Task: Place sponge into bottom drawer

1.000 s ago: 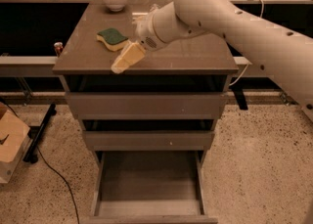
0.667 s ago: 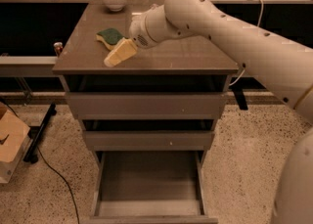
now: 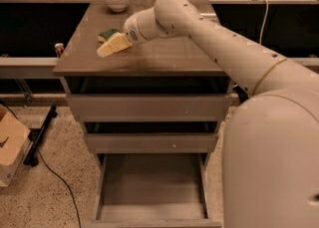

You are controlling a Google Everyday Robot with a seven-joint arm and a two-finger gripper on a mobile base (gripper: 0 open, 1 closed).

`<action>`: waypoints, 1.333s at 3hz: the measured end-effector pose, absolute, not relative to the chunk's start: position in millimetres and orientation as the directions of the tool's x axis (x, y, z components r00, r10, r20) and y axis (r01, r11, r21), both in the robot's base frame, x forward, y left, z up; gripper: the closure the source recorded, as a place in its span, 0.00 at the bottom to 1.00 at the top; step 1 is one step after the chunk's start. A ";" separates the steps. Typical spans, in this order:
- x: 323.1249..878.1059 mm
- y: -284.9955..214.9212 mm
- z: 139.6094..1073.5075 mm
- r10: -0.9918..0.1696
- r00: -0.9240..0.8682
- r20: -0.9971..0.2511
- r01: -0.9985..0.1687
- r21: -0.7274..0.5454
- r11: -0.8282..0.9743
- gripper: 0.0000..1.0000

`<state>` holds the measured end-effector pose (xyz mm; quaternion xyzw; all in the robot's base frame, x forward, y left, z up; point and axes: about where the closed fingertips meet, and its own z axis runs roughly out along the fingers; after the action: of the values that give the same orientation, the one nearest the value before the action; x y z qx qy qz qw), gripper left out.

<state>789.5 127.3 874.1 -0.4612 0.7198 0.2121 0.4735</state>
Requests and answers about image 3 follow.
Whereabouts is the black floor cable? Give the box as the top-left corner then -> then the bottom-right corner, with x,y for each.
0,99 -> 83,228

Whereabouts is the grey open bottom drawer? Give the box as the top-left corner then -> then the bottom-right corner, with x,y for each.
85,153 -> 222,228

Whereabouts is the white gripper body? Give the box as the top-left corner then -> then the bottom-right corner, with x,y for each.
123,12 -> 149,45

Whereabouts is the black stand leg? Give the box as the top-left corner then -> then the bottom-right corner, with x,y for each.
23,106 -> 57,166

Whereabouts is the red soda can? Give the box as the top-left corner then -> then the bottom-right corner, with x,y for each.
55,43 -> 64,58

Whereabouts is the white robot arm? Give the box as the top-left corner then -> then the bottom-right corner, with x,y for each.
98,0 -> 319,228

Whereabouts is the white cable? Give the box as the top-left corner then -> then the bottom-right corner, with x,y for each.
258,0 -> 269,45

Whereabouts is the grey top drawer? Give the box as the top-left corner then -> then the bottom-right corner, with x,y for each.
67,94 -> 231,122

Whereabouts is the cardboard box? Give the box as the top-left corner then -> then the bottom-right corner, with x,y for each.
0,106 -> 30,187

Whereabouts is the grey middle drawer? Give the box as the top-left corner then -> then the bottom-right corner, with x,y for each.
85,133 -> 217,153

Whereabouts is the green and yellow sponge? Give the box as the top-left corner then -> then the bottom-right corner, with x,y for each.
98,29 -> 119,43

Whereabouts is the grey drawer cabinet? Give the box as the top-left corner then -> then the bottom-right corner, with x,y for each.
54,0 -> 233,162

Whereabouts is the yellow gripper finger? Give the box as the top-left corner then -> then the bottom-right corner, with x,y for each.
97,33 -> 133,58

